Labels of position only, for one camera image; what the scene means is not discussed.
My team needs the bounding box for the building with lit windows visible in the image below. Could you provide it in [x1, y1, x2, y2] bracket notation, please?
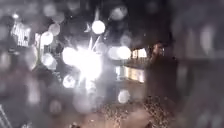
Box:
[114, 46, 149, 84]

